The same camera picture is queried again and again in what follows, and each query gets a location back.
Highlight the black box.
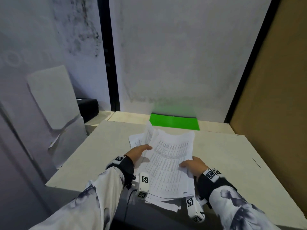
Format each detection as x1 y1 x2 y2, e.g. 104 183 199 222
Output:
76 98 99 124

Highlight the green folder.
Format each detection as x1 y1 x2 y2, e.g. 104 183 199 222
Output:
149 112 200 131

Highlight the person's left hand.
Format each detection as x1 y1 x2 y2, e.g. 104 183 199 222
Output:
125 145 153 166

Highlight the white wrist camera with markers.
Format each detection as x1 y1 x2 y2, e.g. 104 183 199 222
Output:
135 172 150 199
186 196 205 223

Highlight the person's right hand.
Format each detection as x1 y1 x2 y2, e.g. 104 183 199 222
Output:
179 156 209 178

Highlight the person's right forearm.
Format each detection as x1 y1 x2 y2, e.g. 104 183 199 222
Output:
208 184 281 230

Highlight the black wristband with marker tags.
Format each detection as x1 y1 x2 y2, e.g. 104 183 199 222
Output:
106 154 135 190
196 168 237 209

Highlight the black vertical post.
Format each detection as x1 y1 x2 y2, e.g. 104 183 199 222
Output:
98 0 120 112

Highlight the thin black cable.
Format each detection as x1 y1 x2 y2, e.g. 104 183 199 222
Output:
123 189 138 224

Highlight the brown cardboard panel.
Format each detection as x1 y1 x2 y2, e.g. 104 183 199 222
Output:
230 0 307 188

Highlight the person's left forearm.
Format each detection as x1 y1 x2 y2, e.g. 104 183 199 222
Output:
29 165 125 230

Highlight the stack of printed paper sheets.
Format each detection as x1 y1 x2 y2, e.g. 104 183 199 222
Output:
129 121 196 211

